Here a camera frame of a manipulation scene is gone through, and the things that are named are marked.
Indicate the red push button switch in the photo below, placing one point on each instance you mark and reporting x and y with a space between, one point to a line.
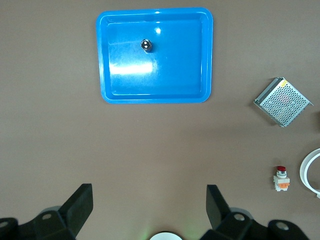
281 180

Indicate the black cylindrical capacitor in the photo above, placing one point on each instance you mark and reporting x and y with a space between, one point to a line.
146 46

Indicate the perforated metal power supply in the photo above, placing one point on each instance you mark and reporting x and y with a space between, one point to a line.
282 102

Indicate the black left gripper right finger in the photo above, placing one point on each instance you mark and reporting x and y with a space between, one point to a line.
220 212

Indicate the large white curved bracket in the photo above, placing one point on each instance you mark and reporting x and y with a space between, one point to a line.
303 172

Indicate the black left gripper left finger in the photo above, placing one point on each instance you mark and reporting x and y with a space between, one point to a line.
75 210

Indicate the blue plastic tray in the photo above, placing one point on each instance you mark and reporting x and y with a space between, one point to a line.
162 80

